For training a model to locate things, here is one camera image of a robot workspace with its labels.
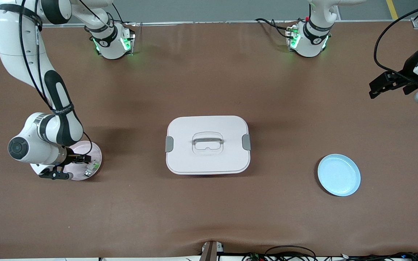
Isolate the white lidded storage box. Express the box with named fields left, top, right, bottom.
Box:
left=165, top=116, right=251, bottom=175

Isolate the pink plate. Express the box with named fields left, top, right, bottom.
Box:
left=64, top=141, right=102, bottom=181

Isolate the light blue plate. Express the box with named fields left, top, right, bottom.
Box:
left=317, top=154, right=361, bottom=197

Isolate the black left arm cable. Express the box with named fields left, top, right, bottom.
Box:
left=374, top=2, right=418, bottom=78

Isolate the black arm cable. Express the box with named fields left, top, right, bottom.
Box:
left=17, top=0, right=93, bottom=156
left=374, top=2, right=418, bottom=78

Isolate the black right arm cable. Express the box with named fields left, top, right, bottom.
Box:
left=17, top=0, right=93, bottom=156

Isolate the black base power cable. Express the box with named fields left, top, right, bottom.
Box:
left=255, top=18, right=289, bottom=38

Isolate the metal table edge rail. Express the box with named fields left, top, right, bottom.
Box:
left=42, top=20, right=413, bottom=26

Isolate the black looped cable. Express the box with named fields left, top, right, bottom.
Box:
left=265, top=246, right=316, bottom=261

